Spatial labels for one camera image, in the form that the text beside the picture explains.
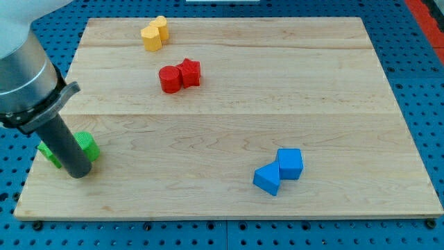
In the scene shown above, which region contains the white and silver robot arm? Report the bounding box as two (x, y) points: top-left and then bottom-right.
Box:
(1, 0), (80, 134)

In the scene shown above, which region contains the wooden board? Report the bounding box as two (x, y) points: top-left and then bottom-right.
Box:
(14, 17), (443, 221)

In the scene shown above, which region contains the red star block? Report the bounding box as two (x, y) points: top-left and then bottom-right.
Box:
(176, 58), (201, 88)

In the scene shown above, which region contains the blue triangular prism block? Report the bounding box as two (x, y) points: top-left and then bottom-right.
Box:
(253, 161), (280, 196)

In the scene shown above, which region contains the red cylinder block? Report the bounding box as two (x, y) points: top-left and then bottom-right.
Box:
(158, 65), (182, 94)

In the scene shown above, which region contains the blue cube block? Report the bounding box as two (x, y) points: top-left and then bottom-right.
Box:
(276, 148), (304, 180)

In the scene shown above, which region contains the yellow hexagon block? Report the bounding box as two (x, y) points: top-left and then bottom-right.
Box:
(140, 26), (162, 51)

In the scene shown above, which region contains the yellow heart block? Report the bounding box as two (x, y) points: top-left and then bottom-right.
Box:
(149, 15), (169, 41)

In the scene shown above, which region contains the green cylinder block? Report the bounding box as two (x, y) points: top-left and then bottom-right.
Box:
(74, 131), (100, 162)

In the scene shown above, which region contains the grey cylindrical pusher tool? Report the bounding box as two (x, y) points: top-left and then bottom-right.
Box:
(35, 115), (92, 178)

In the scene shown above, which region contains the green block behind tool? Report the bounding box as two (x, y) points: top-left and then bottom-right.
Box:
(37, 141), (62, 169)

